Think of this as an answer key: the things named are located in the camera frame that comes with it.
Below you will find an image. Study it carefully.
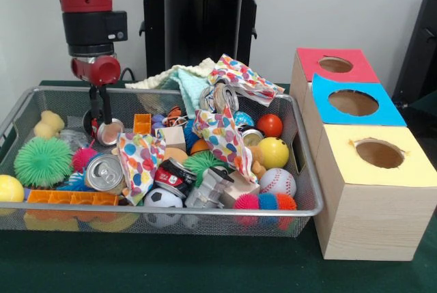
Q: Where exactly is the large green spiky ball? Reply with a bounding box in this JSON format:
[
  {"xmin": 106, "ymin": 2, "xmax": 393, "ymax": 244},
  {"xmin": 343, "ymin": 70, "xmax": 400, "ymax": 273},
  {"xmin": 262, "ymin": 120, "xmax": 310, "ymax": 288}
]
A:
[{"xmin": 14, "ymin": 137, "xmax": 74, "ymax": 188}]

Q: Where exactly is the shallow clear bin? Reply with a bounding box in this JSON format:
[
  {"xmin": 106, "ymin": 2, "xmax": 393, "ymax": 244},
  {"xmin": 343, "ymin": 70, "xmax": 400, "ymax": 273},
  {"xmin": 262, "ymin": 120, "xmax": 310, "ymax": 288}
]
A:
[{"xmin": 0, "ymin": 87, "xmax": 325, "ymax": 239}]

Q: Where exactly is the crushed silver can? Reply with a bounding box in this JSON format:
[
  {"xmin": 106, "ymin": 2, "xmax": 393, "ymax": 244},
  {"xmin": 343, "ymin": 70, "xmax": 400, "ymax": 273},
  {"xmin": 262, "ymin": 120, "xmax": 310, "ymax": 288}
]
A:
[{"xmin": 83, "ymin": 153, "xmax": 126, "ymax": 195}]

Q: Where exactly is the large polka dot cloth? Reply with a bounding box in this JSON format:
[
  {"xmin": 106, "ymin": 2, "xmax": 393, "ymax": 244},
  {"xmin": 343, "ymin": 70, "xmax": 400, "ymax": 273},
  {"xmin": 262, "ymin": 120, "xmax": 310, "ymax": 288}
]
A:
[{"xmin": 208, "ymin": 54, "xmax": 286, "ymax": 106}]

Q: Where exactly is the black and white soccer ball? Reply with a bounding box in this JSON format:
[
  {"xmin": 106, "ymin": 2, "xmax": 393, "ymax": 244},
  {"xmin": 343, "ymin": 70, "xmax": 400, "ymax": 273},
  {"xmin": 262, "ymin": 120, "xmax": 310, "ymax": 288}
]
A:
[{"xmin": 141, "ymin": 187, "xmax": 184, "ymax": 229}]

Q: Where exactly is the yellow smiley ball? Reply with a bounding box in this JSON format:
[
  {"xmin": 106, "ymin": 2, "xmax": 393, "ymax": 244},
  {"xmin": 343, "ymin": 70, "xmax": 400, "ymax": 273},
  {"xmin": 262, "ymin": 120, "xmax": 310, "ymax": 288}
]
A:
[{"xmin": 256, "ymin": 137, "xmax": 290, "ymax": 169}]

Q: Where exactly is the small polka dot cloth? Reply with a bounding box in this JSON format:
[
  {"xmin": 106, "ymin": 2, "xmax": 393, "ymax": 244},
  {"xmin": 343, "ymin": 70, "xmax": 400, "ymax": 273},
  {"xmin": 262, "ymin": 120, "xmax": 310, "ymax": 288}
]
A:
[{"xmin": 116, "ymin": 132, "xmax": 167, "ymax": 205}]

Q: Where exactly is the mint green cloth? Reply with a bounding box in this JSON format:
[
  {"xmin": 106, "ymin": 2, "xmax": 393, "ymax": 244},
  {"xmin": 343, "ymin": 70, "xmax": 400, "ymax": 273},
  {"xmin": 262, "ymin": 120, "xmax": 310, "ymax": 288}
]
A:
[{"xmin": 158, "ymin": 68, "xmax": 212, "ymax": 117}]

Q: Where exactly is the wooden box with three holes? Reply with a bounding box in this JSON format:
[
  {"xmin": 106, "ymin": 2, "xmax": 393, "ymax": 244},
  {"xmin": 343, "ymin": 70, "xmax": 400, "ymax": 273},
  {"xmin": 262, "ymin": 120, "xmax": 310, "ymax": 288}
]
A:
[{"xmin": 289, "ymin": 48, "xmax": 437, "ymax": 262}]

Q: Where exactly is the white baseball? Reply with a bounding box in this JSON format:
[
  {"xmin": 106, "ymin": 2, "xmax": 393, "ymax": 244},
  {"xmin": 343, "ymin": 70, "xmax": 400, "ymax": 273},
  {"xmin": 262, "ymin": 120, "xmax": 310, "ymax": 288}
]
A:
[{"xmin": 259, "ymin": 167, "xmax": 297, "ymax": 199}]

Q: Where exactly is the red ball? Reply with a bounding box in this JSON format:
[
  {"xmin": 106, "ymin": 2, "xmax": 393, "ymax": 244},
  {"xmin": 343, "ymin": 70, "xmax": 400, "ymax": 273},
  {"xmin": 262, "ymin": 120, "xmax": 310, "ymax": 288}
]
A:
[{"xmin": 257, "ymin": 113, "xmax": 283, "ymax": 138}]

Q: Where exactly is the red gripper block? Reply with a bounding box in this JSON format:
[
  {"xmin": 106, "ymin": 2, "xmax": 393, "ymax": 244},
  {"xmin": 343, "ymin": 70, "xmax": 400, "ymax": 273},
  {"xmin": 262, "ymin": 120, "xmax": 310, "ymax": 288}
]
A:
[{"xmin": 71, "ymin": 55, "xmax": 122, "ymax": 133}]

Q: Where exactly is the black flat panel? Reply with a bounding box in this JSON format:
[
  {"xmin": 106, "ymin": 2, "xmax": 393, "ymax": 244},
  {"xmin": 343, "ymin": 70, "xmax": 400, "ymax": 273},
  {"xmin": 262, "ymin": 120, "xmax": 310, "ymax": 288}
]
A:
[{"xmin": 393, "ymin": 0, "xmax": 437, "ymax": 106}]

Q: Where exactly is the yellow rubber duck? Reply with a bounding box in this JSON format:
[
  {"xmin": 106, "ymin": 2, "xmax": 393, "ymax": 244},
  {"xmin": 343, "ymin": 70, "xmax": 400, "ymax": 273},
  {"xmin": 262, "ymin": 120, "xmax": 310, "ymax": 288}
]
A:
[{"xmin": 33, "ymin": 110, "xmax": 66, "ymax": 139}]

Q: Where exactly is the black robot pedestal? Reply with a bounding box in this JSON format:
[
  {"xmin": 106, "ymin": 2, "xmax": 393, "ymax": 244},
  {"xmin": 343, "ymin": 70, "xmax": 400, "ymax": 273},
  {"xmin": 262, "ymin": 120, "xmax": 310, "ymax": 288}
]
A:
[{"xmin": 132, "ymin": 0, "xmax": 274, "ymax": 84}]

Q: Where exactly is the cream muslin cloth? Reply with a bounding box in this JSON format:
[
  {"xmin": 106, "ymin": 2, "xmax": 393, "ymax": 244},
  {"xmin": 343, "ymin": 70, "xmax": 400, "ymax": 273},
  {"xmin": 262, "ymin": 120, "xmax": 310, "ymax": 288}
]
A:
[{"xmin": 125, "ymin": 57, "xmax": 218, "ymax": 90}]

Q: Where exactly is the crushed red black can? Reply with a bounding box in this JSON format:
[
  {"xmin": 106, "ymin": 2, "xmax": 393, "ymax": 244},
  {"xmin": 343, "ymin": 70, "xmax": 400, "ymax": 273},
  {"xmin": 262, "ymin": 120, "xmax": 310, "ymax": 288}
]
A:
[{"xmin": 82, "ymin": 110, "xmax": 126, "ymax": 148}]

